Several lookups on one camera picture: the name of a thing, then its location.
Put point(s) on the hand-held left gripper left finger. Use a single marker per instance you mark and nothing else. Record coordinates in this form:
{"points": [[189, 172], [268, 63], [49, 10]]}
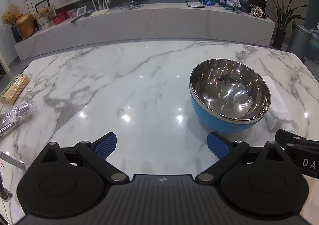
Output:
{"points": [[106, 145]]}

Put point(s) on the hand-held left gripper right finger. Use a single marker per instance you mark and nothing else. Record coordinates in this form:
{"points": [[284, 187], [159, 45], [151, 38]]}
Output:
{"points": [[218, 145]]}

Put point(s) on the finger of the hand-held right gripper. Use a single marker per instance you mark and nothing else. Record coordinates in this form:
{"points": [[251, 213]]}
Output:
{"points": [[284, 136]]}

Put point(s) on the white paper towel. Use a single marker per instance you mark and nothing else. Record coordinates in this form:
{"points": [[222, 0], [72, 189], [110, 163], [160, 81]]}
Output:
{"points": [[278, 111]]}

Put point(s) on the blue stainless steel bowl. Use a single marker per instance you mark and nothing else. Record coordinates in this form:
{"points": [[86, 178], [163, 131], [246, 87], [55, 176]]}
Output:
{"points": [[229, 95]]}

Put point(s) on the plastic-wrapped metal utensil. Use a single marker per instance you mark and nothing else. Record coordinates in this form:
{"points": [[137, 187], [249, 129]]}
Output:
{"points": [[15, 117]]}

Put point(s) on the black plant pot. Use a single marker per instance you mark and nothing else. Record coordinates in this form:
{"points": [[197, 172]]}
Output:
{"points": [[278, 39]]}

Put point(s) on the grey trash bin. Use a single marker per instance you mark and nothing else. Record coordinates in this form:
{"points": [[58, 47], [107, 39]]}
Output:
{"points": [[299, 40]]}

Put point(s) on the green potted plant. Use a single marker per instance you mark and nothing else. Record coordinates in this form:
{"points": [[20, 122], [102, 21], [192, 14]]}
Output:
{"points": [[282, 15]]}

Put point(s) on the marble television console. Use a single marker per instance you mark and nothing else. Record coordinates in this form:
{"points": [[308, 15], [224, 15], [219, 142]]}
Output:
{"points": [[154, 25]]}

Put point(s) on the black remote control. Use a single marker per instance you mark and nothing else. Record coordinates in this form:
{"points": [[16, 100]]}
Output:
{"points": [[76, 18]]}

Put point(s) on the red box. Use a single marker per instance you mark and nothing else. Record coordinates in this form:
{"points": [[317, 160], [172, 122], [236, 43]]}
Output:
{"points": [[59, 19]]}

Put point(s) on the white router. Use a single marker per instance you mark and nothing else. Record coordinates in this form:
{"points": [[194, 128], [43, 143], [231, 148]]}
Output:
{"points": [[99, 11]]}

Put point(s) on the pink card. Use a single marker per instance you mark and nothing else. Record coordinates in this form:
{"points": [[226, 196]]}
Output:
{"points": [[71, 13]]}

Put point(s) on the white digital clock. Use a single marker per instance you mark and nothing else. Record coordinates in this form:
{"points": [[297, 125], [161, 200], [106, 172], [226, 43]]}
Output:
{"points": [[81, 11]]}

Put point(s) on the small photo stand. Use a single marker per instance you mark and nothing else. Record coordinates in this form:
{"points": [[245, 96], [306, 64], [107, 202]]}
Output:
{"points": [[233, 4]]}

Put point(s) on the teddy bear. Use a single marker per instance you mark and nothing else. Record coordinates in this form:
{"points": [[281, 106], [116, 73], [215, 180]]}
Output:
{"points": [[44, 16]]}

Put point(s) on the dark blue vase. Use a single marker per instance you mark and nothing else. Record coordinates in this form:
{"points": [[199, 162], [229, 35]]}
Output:
{"points": [[15, 34]]}

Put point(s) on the gold vase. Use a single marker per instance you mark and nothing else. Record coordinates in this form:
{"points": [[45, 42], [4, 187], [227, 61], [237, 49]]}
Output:
{"points": [[25, 25]]}

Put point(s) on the dried flower bunch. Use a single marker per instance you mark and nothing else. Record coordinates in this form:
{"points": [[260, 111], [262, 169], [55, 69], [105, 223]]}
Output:
{"points": [[10, 14]]}

